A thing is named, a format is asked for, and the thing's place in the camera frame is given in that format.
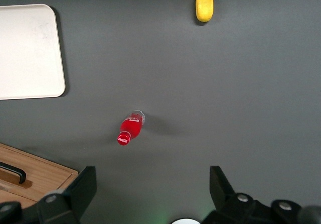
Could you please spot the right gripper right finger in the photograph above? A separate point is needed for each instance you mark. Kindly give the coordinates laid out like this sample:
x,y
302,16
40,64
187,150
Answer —
x,y
225,204

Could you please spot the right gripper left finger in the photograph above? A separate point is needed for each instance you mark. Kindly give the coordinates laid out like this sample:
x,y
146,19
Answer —
x,y
77,191

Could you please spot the wooden board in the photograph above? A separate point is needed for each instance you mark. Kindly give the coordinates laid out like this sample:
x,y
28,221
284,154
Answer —
x,y
47,176

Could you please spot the white rectangular plastic tray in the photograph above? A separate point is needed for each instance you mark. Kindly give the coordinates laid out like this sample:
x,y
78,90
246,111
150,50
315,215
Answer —
x,y
27,53

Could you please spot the red Coca-Cola bottle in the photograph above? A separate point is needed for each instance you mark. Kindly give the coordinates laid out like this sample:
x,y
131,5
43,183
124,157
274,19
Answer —
x,y
130,127

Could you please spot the white round object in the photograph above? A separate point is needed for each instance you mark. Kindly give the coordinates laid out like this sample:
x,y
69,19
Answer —
x,y
185,221

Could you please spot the yellow lemon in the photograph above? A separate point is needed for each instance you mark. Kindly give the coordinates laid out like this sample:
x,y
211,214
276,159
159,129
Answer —
x,y
204,4

